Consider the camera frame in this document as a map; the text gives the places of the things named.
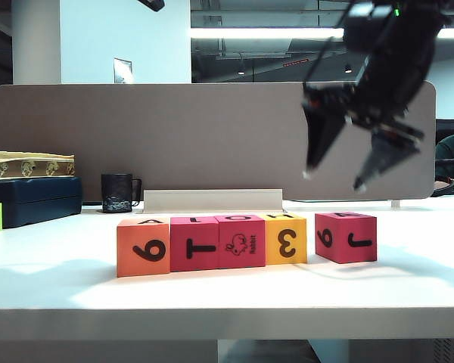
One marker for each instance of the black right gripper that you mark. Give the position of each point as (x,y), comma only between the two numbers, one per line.
(370,106)

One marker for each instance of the red letter J foam block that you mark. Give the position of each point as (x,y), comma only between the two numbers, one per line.
(344,240)

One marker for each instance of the yellow number 3 foam block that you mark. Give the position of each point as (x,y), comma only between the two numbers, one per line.
(285,242)

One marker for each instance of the red rabbit foam block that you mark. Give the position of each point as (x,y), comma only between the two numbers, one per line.
(242,244)

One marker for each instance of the red letter T foam block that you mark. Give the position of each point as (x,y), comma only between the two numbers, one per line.
(194,247)

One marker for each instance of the orange monkey foam block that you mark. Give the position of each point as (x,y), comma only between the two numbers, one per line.
(143,249)

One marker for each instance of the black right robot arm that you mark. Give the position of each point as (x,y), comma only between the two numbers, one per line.
(412,45)

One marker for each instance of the small ceiling spot lamp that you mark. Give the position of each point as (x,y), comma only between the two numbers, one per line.
(347,69)
(241,71)

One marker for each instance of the red ceiling sign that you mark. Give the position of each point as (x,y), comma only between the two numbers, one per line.
(296,62)

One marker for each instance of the grey desk divider panel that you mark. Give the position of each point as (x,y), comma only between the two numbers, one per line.
(212,140)

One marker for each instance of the black mug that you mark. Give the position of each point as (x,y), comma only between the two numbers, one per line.
(115,193)

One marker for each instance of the yellow printed box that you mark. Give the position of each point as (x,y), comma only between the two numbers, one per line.
(30,164)

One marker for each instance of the dark blue case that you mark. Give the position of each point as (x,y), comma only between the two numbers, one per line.
(34,200)

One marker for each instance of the grey partition bracket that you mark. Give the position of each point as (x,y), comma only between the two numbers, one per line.
(395,204)

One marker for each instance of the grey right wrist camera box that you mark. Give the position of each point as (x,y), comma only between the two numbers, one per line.
(363,26)

